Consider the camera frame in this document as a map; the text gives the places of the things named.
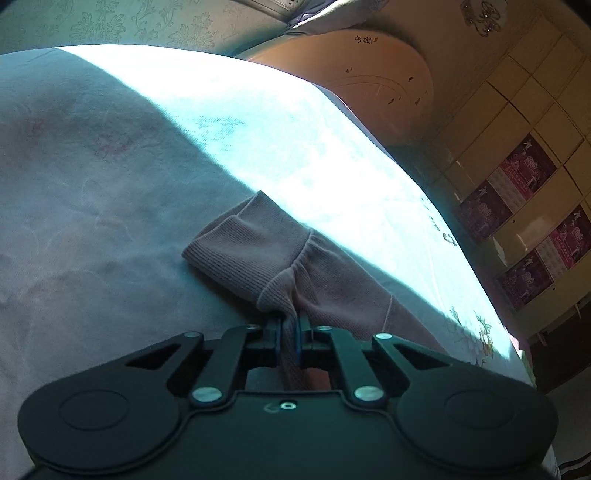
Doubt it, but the double shade wall lamp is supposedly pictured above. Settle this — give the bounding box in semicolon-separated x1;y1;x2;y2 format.
459;0;504;37

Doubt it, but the pink knit sweater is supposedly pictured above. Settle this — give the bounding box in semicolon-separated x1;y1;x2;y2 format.
181;190;451;393

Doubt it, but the floral white bedsheet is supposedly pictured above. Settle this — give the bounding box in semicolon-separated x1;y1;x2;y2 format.
0;45;561;480

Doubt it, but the cream glossy wardrobe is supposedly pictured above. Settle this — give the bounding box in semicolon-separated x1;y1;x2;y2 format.
427;34;591;342

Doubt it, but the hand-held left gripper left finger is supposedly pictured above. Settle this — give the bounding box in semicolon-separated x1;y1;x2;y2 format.
122;316;283;408

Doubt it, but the cream rounded headboard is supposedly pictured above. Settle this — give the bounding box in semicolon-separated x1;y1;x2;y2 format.
240;21;437;148

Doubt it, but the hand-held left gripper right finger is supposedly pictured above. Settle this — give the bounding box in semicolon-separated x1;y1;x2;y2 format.
295;316;456;407

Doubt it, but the purple calendar poster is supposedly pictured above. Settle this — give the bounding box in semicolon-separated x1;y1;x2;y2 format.
458;184;512;241
498;251;554;309
536;204;591;278
488;134;558;208

